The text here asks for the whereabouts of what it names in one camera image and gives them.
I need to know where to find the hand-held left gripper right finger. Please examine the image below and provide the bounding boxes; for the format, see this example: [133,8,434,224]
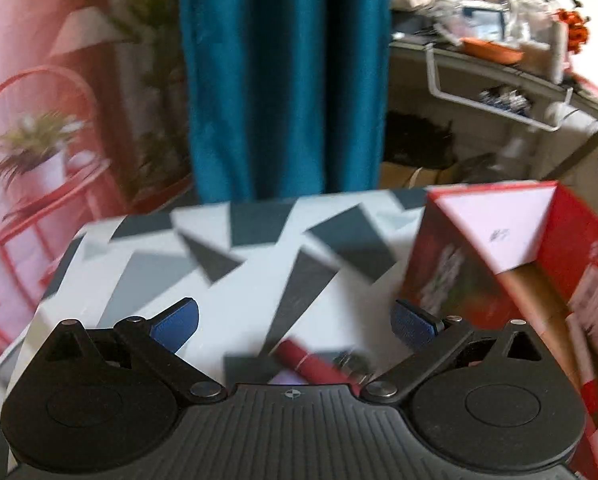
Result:
[360,299,546,404]

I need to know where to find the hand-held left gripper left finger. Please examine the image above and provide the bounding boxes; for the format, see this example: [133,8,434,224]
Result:
[46,297,228,402]

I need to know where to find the red cardboard box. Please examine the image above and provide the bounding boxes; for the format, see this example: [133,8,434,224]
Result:
[398,180,598,480]

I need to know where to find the black round cap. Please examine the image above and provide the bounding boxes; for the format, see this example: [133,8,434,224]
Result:
[336,352,375,381]

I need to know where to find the geometric patterned tablecloth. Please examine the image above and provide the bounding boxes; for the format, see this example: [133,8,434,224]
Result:
[6,187,430,396]

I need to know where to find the dark red cylinder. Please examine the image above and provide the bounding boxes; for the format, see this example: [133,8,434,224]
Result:
[276,340,362,393]

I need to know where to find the brown cardboard box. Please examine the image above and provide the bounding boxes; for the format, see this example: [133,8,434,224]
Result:
[379,157,504,191]

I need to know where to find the black bag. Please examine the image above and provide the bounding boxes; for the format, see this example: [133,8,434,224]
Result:
[386,110,454,168]

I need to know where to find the blue curtain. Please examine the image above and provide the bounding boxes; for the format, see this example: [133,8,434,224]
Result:
[179,0,392,203]

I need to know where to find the orange bowl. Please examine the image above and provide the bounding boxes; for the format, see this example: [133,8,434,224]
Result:
[461,37,524,65]

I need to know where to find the white roll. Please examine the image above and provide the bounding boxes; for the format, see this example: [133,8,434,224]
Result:
[549,20,570,86]

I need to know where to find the blue and white box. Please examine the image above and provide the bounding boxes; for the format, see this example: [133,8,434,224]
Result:
[461,5,510,41]

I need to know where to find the orange flowers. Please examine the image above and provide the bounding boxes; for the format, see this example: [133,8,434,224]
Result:
[556,7,592,53]

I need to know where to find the white wire basket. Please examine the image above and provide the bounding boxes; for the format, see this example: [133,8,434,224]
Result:
[426,42,574,132]

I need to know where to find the printed wall backdrop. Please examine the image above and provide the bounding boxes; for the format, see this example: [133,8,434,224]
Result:
[0,0,197,376]

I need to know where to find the cluttered shelf with wire basket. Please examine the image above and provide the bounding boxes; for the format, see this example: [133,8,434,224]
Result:
[389,40,598,181]

